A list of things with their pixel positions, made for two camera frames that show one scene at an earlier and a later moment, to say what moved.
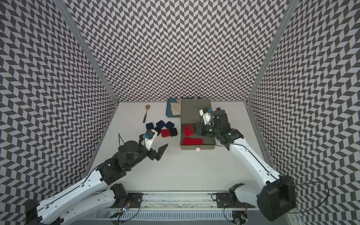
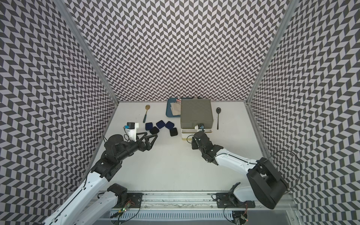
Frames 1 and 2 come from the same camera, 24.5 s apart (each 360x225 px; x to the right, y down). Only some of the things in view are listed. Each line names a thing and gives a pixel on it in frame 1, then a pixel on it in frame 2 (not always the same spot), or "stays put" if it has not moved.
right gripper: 200,131 → 194,144
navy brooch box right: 169,125 stays put
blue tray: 168,111 stays put
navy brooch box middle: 160,124 stays put
